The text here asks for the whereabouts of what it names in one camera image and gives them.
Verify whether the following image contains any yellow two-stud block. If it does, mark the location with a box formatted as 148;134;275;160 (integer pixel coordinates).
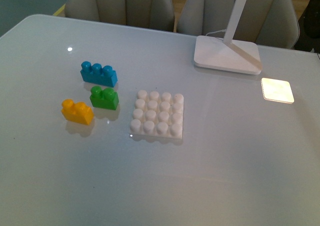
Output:
61;99;94;125

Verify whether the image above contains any green two-stud block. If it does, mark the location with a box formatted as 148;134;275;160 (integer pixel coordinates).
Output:
89;85;119;111

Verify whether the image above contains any blue three-stud block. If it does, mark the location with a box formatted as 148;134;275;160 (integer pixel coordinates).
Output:
80;61;118;88

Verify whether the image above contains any white desk lamp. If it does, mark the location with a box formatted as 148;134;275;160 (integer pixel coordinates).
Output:
193;0;262;75

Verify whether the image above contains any beige left chair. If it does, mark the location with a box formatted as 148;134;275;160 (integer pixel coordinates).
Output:
64;0;175;32

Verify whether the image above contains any beige chair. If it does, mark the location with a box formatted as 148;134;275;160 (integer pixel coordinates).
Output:
64;0;175;32
176;0;300;49

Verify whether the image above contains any beige right chair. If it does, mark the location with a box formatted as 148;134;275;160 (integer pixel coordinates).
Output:
176;0;300;49

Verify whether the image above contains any white studded base plate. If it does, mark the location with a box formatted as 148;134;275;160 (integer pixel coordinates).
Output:
129;90;184;140

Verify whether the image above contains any white lamp cable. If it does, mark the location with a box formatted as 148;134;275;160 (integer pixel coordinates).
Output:
205;29;227;36

